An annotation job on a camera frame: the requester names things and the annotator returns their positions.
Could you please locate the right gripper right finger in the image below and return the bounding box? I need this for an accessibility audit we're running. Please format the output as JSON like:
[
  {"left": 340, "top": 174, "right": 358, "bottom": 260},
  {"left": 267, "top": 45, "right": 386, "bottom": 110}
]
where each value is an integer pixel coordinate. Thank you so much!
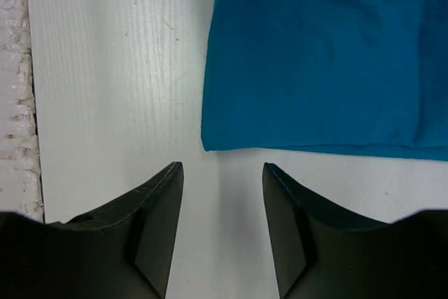
[{"left": 262, "top": 163, "right": 447, "bottom": 298}]

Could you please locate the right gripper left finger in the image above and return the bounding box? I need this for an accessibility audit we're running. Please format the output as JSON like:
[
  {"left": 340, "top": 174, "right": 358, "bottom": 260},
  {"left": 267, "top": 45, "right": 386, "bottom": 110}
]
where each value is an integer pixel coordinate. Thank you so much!
[{"left": 1, "top": 162, "right": 184, "bottom": 298}]

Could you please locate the blue t shirt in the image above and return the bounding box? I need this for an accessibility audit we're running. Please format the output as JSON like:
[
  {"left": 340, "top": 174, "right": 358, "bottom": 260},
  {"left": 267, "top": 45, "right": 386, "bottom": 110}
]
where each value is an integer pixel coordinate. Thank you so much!
[{"left": 201, "top": 0, "right": 447, "bottom": 160}]

